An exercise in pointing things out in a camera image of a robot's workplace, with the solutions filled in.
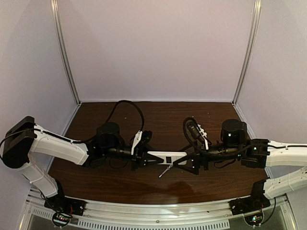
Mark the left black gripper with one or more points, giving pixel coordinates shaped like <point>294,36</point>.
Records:
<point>138,158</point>

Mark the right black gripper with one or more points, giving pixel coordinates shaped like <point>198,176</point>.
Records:
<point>202,162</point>

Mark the white remote control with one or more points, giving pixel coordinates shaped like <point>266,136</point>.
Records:
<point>168,156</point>

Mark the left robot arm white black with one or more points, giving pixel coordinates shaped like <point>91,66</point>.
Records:
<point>26,138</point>

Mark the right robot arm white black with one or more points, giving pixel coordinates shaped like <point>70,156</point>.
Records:
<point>252,153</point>

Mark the right round circuit board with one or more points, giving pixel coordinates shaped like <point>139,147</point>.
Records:
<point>254,219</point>

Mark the round circuit board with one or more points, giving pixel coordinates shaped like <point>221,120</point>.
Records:
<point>254,219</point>
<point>61,219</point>

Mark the left round circuit board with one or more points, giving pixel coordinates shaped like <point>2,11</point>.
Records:
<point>61,219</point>

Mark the clear handle screwdriver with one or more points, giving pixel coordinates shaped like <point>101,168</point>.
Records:
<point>165,171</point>

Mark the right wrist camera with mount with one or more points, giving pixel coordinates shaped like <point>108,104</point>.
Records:
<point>198,133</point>

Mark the front aluminium rail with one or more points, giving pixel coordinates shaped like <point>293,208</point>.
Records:
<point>216,215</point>

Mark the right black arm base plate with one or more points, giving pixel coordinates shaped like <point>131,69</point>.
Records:
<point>248,204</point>

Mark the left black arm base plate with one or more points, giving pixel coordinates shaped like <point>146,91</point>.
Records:
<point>65,205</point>

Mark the left aluminium corner post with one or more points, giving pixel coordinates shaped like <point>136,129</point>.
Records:
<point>63,51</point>

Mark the aluminium corner post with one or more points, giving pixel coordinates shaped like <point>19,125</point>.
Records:
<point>63,51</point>
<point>256,14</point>

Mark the right aluminium corner post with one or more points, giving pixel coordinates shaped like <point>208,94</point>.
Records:
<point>256,14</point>

